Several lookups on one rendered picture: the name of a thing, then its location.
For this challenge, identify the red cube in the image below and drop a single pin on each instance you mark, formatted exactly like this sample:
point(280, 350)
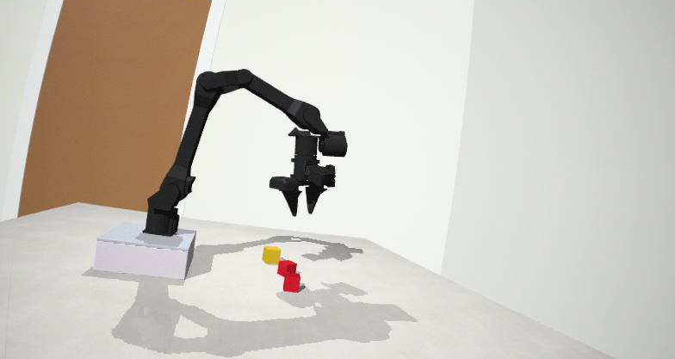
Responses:
point(286, 266)
point(291, 282)

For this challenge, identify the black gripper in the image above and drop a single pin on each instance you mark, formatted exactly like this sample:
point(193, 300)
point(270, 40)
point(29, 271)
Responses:
point(289, 186)

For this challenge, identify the yellow cube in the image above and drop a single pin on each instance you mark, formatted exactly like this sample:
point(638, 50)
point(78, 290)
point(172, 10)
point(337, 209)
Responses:
point(271, 254)

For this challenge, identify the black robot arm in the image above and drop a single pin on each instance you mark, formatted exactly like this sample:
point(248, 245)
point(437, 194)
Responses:
point(163, 217)

